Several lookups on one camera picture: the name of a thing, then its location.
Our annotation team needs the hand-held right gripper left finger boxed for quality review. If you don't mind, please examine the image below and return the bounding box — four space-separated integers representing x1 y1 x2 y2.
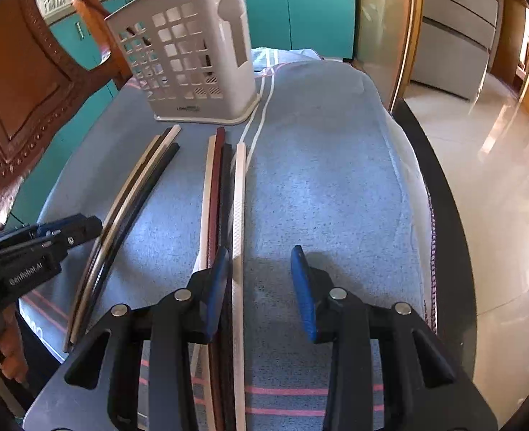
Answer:
62 246 230 431

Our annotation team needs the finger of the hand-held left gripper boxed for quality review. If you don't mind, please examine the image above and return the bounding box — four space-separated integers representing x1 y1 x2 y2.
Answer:
45 216 104 253
36 215 89 236

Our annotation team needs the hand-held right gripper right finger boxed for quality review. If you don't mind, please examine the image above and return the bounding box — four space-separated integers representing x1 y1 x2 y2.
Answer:
290 245 457 431

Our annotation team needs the dark red chopstick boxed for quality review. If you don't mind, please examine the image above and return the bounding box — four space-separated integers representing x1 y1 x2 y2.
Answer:
207 126 228 431
66 136 167 352

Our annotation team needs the beige chopstick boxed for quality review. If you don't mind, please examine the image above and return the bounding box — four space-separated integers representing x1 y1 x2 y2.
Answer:
65 134 164 353
197 137 218 431

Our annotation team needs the white textured chopstick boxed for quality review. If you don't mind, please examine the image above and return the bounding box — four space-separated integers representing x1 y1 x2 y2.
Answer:
229 142 248 431
74 126 181 339

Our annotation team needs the black chopstick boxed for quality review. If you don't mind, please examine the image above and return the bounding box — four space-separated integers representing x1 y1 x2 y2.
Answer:
85 143 181 326
220 144 238 431

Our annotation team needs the white plastic utensil basket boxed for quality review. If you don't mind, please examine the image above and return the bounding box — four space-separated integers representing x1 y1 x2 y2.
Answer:
104 0 263 124

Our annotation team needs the person's left hand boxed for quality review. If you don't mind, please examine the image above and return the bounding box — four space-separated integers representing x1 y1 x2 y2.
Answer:
0 310 29 382

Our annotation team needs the blue striped towel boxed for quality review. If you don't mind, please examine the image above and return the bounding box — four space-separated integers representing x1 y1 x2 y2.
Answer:
20 47 440 431

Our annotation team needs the brown studded wooden chair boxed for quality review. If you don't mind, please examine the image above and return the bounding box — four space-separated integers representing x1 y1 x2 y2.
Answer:
0 0 133 234

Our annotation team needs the white plastic crate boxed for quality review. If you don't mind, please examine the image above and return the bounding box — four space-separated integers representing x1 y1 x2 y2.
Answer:
35 0 74 16

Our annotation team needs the etched glass door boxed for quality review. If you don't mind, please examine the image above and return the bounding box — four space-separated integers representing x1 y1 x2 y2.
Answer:
356 0 427 113

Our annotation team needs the grey drawer cabinet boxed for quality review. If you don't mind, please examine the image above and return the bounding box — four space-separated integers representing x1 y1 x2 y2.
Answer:
408 0 501 102

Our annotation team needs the wooden door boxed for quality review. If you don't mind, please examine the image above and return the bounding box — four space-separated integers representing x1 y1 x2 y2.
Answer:
489 0 529 95

